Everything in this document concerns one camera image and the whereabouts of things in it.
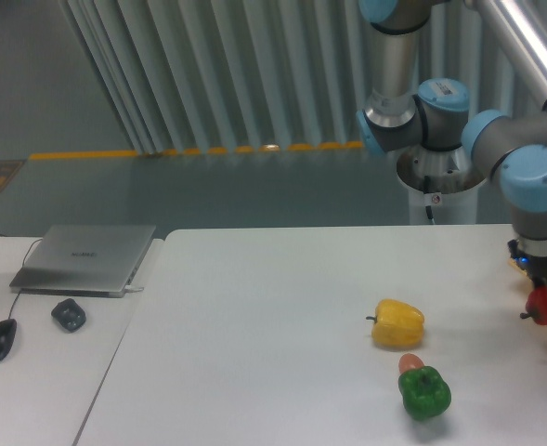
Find red bell pepper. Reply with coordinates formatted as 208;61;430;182
520;286;547;326

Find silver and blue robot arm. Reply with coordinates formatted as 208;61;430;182
357;1;547;289

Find yellow woven basket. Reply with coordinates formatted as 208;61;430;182
508;256;530;279

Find yellow bell pepper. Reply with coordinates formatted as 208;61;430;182
366;299;425;348

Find pink sausage toy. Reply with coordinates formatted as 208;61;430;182
398;353;424;374

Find green bell pepper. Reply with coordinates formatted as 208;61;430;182
397;366;451;421

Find grey pleated curtain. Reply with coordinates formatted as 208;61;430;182
66;1;547;155

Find silver closed laptop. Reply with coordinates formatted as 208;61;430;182
9;225;155;297

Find dark grey small case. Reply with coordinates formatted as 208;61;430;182
51;298;86;333

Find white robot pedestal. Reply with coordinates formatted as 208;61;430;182
397;145;485;225

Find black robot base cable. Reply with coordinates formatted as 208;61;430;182
422;175;437;225

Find black mouse cable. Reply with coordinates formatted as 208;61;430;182
0;234;45;321

